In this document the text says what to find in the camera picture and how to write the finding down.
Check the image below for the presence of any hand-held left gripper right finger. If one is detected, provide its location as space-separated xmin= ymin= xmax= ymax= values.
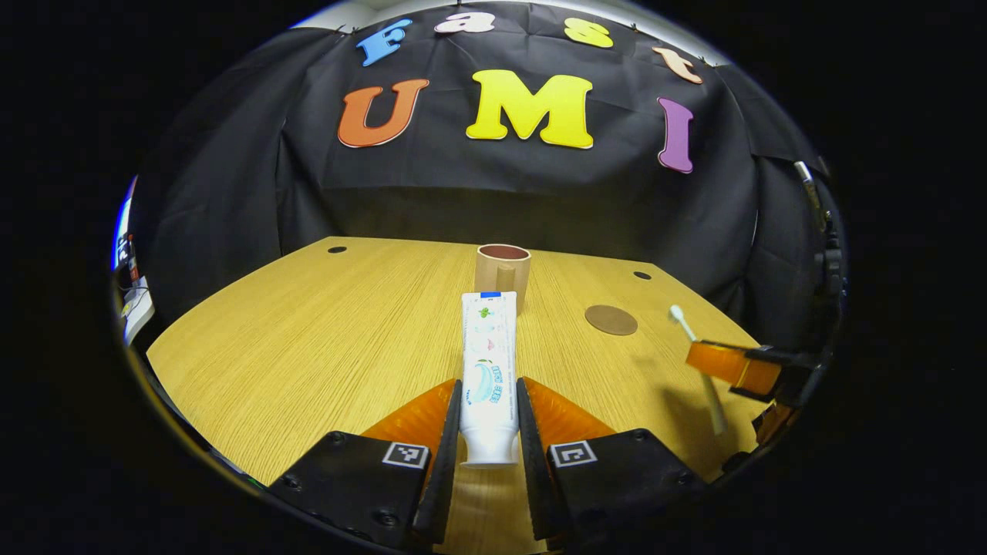
xmin=515 ymin=376 xmax=709 ymax=550

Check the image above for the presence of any beige cup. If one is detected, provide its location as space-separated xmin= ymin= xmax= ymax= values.
xmin=474 ymin=244 xmax=532 ymax=315

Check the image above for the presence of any computer monitor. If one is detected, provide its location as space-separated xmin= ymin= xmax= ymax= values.
xmin=113 ymin=177 xmax=138 ymax=271

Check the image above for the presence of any black backdrop cloth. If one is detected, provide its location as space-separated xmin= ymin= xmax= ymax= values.
xmin=131 ymin=4 xmax=845 ymax=355

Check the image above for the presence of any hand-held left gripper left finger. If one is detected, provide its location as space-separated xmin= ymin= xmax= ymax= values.
xmin=268 ymin=378 xmax=463 ymax=550

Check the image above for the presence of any white toothbrush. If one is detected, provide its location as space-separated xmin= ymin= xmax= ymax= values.
xmin=668 ymin=304 xmax=729 ymax=436

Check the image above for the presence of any brown round coaster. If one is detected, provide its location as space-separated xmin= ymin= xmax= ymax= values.
xmin=584 ymin=304 xmax=639 ymax=336

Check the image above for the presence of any white side table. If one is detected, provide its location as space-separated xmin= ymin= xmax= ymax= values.
xmin=120 ymin=285 xmax=157 ymax=346

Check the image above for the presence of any white toothpaste tube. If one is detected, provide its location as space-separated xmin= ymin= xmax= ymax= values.
xmin=460 ymin=291 xmax=520 ymax=469

